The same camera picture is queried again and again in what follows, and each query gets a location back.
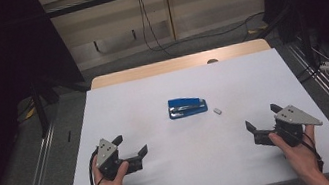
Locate light wooden table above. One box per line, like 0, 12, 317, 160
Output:
86, 37, 274, 91

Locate beige wooden cabinet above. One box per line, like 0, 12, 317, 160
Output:
38, 0, 281, 77

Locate hanging black cables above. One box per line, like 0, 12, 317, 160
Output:
136, 0, 174, 60

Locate blue stapler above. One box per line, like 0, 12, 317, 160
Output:
166, 93, 210, 121

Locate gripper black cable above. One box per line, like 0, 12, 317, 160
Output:
300, 129, 327, 175
84, 147, 106, 185

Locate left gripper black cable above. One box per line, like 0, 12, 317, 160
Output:
84, 147, 106, 185

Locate black metal stand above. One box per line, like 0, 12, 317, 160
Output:
27, 69, 98, 139
251, 0, 319, 81

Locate white power strip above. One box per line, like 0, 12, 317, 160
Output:
318, 60, 329, 72

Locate person's right hand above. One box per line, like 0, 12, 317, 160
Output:
267, 123, 325, 183

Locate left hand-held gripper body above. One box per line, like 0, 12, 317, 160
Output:
92, 135, 133, 183

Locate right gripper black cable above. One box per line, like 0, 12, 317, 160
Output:
300, 129, 327, 175

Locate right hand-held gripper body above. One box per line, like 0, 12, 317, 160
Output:
270, 100, 327, 151

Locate black floor cable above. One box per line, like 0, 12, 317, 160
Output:
145, 10, 270, 58

